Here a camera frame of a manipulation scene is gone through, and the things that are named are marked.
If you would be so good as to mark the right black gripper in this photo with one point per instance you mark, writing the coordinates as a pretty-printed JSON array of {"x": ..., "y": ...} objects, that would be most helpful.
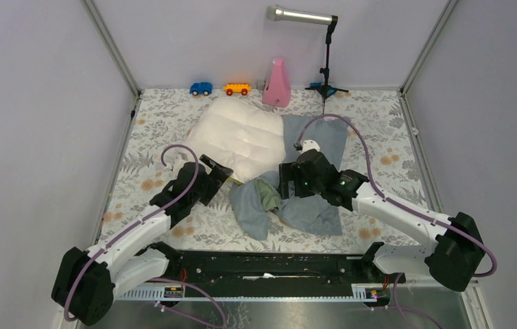
[{"x": 291, "y": 172}]

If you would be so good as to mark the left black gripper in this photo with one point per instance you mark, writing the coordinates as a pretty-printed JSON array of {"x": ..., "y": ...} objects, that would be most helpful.
[{"x": 219, "y": 174}]

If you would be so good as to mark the white pillow with yellow edge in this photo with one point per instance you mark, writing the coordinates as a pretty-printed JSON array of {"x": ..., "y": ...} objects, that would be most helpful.
[{"x": 239, "y": 136}]

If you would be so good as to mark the blue pillowcase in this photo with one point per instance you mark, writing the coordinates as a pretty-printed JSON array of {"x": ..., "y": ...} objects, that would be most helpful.
[{"x": 253, "y": 201}]

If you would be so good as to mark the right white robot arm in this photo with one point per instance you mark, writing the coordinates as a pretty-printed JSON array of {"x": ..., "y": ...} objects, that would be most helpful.
[{"x": 449, "y": 249}]

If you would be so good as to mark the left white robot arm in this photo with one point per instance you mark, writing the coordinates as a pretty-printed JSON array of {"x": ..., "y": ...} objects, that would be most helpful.
[{"x": 90, "y": 280}]

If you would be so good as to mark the black microphone stand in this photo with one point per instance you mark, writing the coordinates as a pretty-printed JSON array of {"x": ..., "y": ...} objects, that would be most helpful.
[{"x": 325, "y": 89}]

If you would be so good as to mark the blue toy car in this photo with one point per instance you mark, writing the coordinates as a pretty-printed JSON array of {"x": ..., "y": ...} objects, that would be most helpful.
[{"x": 201, "y": 88}]

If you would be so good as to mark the orange toy car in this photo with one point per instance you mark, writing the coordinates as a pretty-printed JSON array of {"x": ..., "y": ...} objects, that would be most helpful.
[{"x": 231, "y": 89}]

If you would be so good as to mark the pink metronome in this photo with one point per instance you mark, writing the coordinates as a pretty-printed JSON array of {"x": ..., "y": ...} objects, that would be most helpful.
[{"x": 277, "y": 88}]

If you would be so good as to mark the silver microphone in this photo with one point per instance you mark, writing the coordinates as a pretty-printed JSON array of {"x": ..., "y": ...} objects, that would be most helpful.
[{"x": 278, "y": 13}]

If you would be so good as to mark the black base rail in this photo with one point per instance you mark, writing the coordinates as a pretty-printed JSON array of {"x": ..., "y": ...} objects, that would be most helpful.
[{"x": 204, "y": 268}]

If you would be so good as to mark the white slotted cable duct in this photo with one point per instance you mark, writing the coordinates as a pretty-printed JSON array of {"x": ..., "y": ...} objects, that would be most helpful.
[{"x": 256, "y": 292}]

